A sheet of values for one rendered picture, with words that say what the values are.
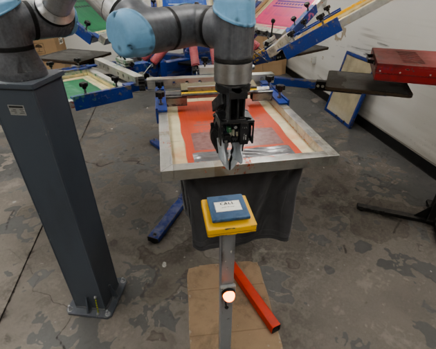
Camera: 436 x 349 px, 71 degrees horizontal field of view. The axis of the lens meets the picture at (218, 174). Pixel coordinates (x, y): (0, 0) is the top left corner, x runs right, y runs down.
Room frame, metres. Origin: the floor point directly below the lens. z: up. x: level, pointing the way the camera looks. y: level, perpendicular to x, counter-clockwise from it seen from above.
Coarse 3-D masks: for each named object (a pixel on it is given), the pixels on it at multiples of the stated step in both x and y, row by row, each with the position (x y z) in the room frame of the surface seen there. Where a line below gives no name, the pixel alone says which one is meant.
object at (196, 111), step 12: (180, 108) 1.40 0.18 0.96; (192, 108) 1.40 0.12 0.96; (204, 108) 1.40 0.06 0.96; (180, 120) 1.25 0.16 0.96; (192, 120) 1.25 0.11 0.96; (192, 132) 1.13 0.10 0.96; (204, 132) 1.13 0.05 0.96; (192, 144) 1.02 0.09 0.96; (204, 144) 1.02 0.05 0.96; (228, 144) 1.02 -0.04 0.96; (192, 156) 0.93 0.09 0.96
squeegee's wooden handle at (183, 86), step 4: (252, 80) 1.49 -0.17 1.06; (180, 84) 1.43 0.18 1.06; (184, 84) 1.43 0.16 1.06; (188, 84) 1.43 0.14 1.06; (192, 84) 1.43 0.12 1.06; (196, 84) 1.43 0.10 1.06; (200, 84) 1.43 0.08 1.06; (204, 84) 1.43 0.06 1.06; (208, 84) 1.43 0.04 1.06; (212, 84) 1.44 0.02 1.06; (252, 84) 1.45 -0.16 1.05; (184, 88) 1.39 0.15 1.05; (252, 88) 1.43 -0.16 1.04; (256, 88) 1.44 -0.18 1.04
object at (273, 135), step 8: (248, 104) 1.46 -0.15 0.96; (256, 104) 1.46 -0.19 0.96; (256, 112) 1.35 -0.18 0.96; (264, 112) 1.35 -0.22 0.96; (264, 120) 1.25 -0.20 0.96; (272, 120) 1.25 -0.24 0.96; (256, 128) 1.17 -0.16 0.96; (264, 128) 1.17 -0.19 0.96; (272, 128) 1.17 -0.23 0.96; (280, 128) 1.17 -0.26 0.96; (256, 136) 1.09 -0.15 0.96; (264, 136) 1.09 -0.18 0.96; (272, 136) 1.09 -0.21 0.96; (280, 136) 1.09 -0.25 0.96; (248, 144) 1.02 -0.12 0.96; (256, 144) 1.02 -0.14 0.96; (264, 144) 1.02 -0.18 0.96; (272, 144) 1.02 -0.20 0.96; (280, 144) 1.02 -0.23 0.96; (288, 144) 1.02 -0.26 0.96; (296, 152) 0.96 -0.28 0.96
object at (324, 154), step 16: (160, 112) 1.26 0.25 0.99; (288, 112) 1.26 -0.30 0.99; (160, 128) 1.09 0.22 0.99; (304, 128) 1.09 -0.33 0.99; (160, 144) 0.96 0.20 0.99; (320, 144) 0.96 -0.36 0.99; (160, 160) 0.85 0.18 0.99; (256, 160) 0.85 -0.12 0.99; (272, 160) 0.85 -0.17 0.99; (288, 160) 0.85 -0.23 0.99; (304, 160) 0.86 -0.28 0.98; (320, 160) 0.87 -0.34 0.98; (336, 160) 0.88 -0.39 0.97; (176, 176) 0.79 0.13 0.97; (192, 176) 0.79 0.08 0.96; (208, 176) 0.80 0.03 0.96
